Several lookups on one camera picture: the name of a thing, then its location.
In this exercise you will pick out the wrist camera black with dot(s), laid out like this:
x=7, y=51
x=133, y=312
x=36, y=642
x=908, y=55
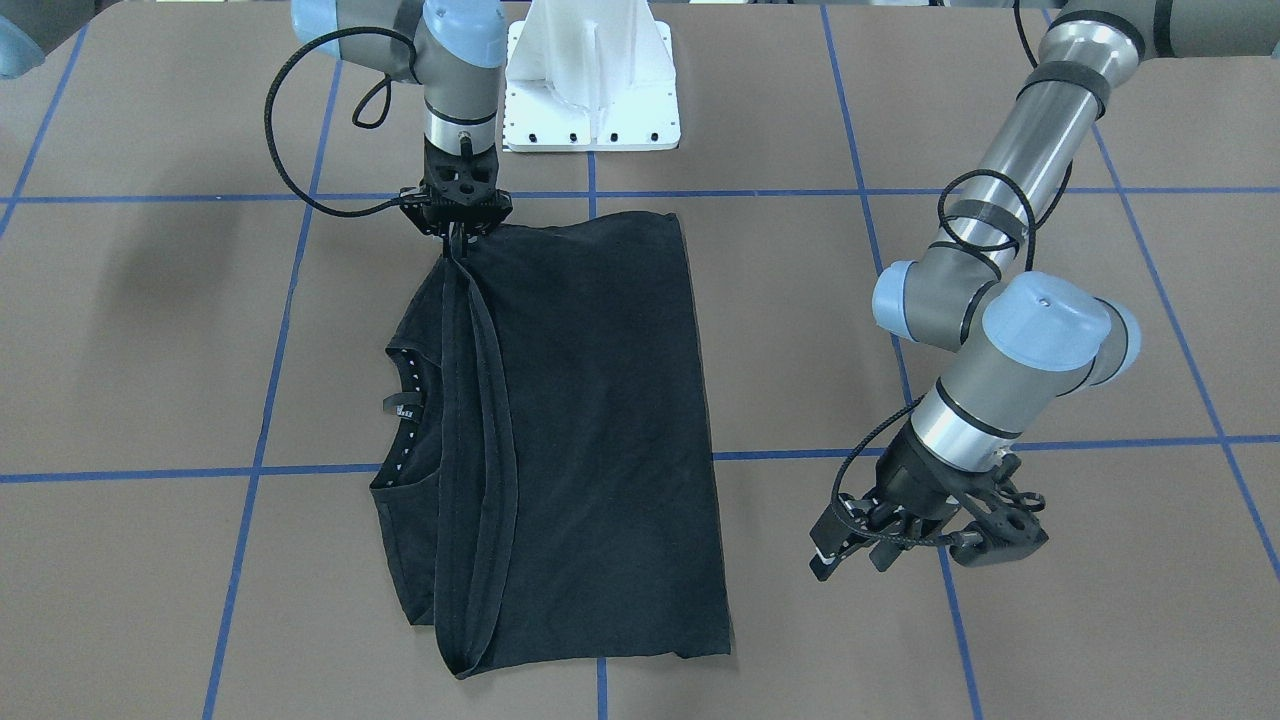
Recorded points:
x=1004, y=526
x=435, y=215

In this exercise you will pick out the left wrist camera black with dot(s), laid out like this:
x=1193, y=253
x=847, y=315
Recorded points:
x=1004, y=526

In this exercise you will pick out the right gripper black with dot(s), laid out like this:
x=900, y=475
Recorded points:
x=457, y=238

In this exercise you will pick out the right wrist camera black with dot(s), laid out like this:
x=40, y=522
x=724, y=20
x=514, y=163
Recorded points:
x=435, y=215

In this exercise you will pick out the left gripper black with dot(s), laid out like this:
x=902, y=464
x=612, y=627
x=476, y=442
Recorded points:
x=921, y=482

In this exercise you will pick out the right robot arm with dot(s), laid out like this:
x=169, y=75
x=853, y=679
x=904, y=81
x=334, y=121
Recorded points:
x=454, y=50

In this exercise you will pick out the black t-shirt with logo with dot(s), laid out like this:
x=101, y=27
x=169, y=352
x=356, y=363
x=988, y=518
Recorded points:
x=550, y=491

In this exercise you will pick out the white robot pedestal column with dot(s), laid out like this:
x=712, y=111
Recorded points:
x=590, y=76

